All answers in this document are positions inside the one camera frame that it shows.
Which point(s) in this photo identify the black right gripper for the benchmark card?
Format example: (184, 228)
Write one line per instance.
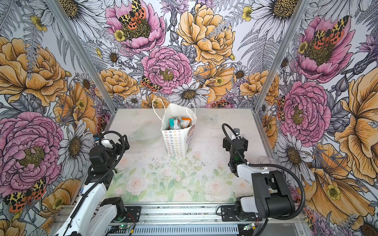
(227, 144)

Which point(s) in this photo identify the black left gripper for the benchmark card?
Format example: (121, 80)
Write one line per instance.
(118, 148)

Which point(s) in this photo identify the orange snack bag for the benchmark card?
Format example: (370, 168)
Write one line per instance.
(185, 122)

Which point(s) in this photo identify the white printed paper bag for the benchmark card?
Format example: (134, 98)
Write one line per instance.
(177, 142)

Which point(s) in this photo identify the teal snack bag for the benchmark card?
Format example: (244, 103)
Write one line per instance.
(175, 123)

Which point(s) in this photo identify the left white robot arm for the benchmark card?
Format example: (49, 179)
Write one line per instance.
(93, 212)

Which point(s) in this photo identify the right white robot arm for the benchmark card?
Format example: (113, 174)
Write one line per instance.
(271, 197)

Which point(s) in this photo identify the small green circuit board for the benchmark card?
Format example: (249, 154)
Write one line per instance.
(121, 230)

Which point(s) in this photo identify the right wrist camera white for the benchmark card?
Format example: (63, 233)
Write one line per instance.
(236, 134)

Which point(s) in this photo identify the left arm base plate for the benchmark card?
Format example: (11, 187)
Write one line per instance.
(131, 214)

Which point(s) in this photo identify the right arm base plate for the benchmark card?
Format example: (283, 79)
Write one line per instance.
(232, 213)

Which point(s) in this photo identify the aluminium front rail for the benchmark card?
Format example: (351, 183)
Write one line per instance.
(200, 219)

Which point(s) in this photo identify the left aluminium corner post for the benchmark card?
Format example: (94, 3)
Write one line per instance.
(69, 29)

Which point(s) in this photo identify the aluminium corner post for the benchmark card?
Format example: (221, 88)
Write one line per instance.
(287, 38)
(69, 29)

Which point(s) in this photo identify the right aluminium corner post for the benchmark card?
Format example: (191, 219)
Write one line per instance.
(287, 38)

